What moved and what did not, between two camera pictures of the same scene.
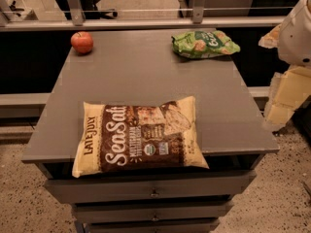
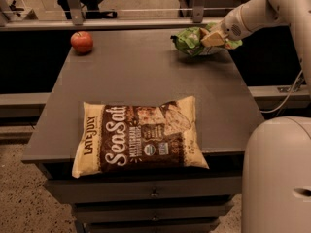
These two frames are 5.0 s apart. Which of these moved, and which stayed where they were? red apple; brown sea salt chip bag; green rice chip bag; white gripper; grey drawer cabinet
Moved: white gripper; green rice chip bag
Stayed: brown sea salt chip bag; grey drawer cabinet; red apple
